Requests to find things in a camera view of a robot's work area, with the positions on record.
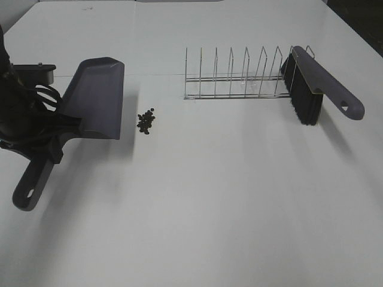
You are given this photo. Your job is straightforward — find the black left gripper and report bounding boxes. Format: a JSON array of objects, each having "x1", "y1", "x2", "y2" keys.
[{"x1": 1, "y1": 116, "x2": 65, "y2": 164}]

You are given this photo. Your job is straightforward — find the purple plastic dustpan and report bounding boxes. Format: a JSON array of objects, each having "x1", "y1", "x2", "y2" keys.
[{"x1": 12, "y1": 57, "x2": 124, "y2": 211}]

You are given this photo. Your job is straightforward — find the pile of coffee beans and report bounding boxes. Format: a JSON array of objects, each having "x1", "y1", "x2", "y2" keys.
[{"x1": 136, "y1": 108, "x2": 156, "y2": 135}]

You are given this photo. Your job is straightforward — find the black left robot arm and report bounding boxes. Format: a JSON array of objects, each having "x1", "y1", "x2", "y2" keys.
[{"x1": 1, "y1": 31, "x2": 62, "y2": 157}]

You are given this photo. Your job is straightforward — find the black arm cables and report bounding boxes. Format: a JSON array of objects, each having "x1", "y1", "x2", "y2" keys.
[{"x1": 28, "y1": 83, "x2": 83, "y2": 141}]

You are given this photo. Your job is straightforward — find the chrome wire dish rack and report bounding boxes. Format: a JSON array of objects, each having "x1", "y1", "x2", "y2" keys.
[{"x1": 183, "y1": 46, "x2": 297, "y2": 100}]

